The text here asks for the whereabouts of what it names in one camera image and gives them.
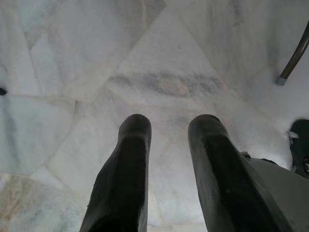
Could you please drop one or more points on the small black floor object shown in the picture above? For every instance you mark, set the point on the small black floor object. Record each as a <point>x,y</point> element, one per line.
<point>2,91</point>

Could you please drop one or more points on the black robot foot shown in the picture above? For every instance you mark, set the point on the black robot foot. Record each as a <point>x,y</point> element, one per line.
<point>301,142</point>

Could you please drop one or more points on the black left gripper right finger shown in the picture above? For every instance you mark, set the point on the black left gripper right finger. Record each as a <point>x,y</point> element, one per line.
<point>224,183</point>

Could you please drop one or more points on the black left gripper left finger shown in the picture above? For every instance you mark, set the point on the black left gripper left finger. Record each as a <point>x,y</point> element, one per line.
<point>120,183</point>

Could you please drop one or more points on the brass chair leg grey foot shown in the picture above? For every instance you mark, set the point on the brass chair leg grey foot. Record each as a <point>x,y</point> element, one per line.
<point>293,58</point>

